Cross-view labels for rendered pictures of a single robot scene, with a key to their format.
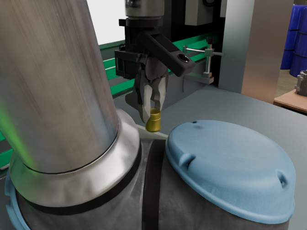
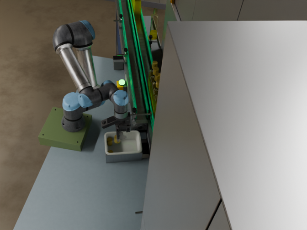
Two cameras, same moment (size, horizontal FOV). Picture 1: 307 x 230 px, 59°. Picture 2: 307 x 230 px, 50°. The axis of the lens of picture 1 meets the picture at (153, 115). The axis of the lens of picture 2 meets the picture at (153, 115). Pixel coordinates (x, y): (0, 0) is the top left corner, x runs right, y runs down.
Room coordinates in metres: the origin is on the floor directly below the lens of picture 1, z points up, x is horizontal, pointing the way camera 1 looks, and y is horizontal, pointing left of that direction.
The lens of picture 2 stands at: (1.45, -0.79, 2.45)
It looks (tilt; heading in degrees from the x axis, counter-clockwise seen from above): 47 degrees down; 130
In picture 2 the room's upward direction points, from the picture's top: 7 degrees clockwise
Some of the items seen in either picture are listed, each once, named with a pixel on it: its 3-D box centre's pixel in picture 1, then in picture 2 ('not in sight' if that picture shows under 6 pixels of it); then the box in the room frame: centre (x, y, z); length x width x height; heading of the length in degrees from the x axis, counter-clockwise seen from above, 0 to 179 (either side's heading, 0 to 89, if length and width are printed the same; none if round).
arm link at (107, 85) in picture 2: not in sight; (108, 91); (0.45, 0.02, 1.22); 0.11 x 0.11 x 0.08; 81
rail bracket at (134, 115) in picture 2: not in sight; (137, 115); (0.51, 0.20, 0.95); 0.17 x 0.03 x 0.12; 53
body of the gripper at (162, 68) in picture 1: (141, 49); (122, 121); (0.55, 0.02, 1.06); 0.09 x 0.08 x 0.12; 54
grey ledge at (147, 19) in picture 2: not in sight; (155, 51); (0.01, 0.85, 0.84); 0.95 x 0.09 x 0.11; 143
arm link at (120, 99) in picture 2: not in sight; (120, 101); (0.54, 0.02, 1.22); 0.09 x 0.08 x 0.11; 171
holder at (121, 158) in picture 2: not in sight; (127, 146); (0.56, 0.07, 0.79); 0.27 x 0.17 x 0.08; 53
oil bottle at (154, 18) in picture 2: not in sight; (154, 23); (-0.10, 0.93, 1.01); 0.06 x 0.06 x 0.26; 49
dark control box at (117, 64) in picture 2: not in sight; (118, 62); (-0.11, 0.56, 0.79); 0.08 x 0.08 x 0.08; 53
